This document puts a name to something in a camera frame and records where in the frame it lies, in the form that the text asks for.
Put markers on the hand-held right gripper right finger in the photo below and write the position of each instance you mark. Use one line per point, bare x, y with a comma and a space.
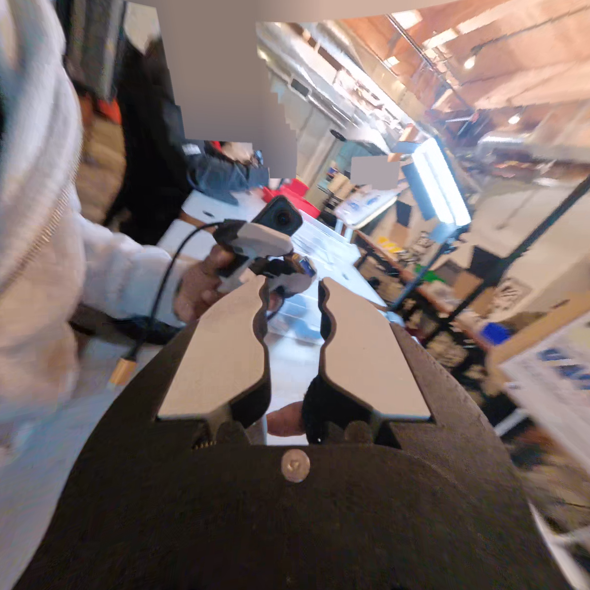
373, 355

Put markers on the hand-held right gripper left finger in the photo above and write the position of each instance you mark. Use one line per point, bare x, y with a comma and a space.
216, 350

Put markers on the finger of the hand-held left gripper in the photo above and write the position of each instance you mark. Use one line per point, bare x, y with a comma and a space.
295, 283
262, 239

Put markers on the person's left forearm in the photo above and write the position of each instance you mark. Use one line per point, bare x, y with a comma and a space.
129, 272

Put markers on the person's left hand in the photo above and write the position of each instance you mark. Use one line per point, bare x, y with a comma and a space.
196, 290

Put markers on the person's right hand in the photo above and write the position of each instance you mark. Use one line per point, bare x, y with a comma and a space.
285, 419

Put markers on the red plastic bin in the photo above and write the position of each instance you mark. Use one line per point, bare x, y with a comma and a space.
295, 198

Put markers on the blue bin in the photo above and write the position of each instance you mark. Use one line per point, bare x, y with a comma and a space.
497, 333

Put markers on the white light panel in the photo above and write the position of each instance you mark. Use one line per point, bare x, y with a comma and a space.
440, 184

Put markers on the white poster board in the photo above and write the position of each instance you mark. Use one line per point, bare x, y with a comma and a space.
553, 382

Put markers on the person's white jacket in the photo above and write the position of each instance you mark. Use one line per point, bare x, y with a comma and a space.
32, 184

